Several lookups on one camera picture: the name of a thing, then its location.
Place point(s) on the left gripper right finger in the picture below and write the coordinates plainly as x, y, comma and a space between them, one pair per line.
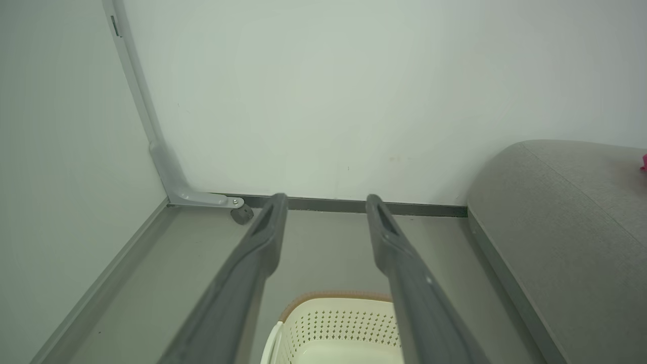
424, 313

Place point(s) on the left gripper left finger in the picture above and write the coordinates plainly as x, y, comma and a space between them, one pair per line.
227, 303

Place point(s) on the grey fabric couch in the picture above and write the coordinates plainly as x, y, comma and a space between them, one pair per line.
581, 242

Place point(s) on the cream perforated laundry basket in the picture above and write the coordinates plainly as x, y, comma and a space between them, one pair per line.
343, 328

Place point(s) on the light grey floor trim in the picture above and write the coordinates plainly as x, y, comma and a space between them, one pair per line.
101, 285

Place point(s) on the dark grey baseboard strip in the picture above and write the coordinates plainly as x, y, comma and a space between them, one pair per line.
328, 204

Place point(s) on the small pink item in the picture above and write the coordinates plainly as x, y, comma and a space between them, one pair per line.
644, 163

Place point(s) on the grey frame foot with caster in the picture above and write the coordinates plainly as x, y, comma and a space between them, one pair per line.
162, 162

